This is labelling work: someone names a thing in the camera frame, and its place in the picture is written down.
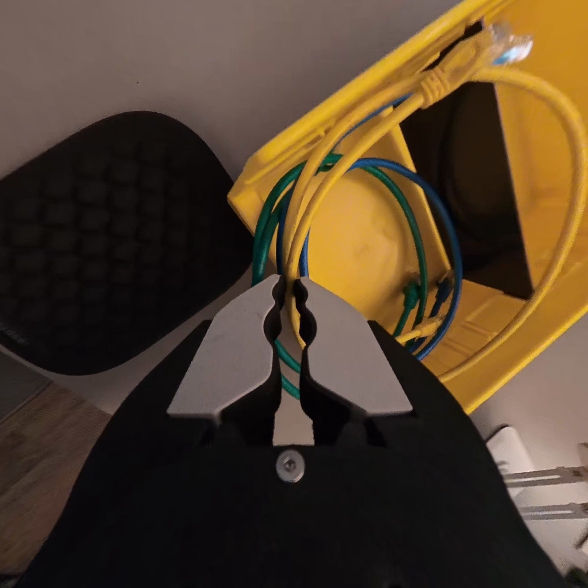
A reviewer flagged black bin divider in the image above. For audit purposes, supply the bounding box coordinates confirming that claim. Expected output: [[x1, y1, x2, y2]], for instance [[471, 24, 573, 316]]
[[400, 80, 536, 299]]

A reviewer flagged black mesh chair cushion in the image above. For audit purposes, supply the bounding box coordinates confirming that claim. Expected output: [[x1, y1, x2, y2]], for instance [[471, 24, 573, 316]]
[[0, 110, 253, 376]]

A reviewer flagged green ethernet cable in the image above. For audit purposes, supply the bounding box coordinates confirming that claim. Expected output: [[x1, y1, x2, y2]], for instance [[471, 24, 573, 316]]
[[252, 154, 430, 400]]

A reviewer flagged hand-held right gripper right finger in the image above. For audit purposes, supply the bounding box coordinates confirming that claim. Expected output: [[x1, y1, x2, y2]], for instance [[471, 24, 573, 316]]
[[294, 276, 414, 419]]

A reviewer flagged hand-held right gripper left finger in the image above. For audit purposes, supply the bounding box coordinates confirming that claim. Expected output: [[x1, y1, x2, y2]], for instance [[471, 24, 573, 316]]
[[167, 275, 283, 425]]

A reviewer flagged blue ethernet cable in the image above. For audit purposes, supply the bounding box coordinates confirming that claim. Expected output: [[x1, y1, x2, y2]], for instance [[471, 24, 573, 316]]
[[276, 96, 462, 361]]

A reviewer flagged yellow ethernet cable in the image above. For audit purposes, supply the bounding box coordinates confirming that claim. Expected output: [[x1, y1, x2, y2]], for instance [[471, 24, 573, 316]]
[[280, 18, 588, 382]]

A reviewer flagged yellow plastic bin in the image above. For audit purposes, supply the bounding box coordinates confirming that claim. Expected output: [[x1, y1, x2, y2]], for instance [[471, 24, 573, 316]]
[[227, 0, 588, 414]]

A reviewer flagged white hook plate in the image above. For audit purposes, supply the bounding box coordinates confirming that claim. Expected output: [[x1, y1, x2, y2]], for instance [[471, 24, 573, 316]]
[[486, 425, 588, 552]]

